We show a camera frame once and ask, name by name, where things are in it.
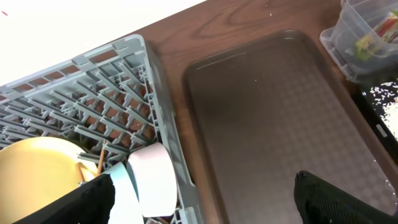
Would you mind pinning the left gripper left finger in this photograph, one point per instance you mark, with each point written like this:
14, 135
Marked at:
90, 203

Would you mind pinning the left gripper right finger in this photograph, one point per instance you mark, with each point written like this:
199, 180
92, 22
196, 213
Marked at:
318, 201

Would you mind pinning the light blue bowl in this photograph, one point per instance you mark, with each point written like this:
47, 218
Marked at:
126, 206

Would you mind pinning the wooden chopstick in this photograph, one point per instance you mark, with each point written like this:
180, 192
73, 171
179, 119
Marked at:
101, 158
81, 178

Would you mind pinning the yellow plate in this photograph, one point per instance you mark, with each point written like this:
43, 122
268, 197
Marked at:
36, 172

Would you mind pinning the white bowl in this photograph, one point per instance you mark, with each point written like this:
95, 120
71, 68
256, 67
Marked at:
155, 180

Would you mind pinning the pile of rice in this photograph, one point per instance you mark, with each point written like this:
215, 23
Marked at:
384, 102

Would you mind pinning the grey plastic dish rack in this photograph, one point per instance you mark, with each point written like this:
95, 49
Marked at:
117, 92

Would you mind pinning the dark brown serving tray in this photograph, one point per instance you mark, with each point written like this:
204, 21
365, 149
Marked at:
268, 109

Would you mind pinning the black tray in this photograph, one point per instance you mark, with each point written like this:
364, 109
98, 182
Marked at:
363, 102

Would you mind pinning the yellow snack wrapper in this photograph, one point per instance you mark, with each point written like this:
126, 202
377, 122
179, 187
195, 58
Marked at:
385, 32

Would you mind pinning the clear plastic bin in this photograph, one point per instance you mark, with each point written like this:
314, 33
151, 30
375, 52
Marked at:
358, 18

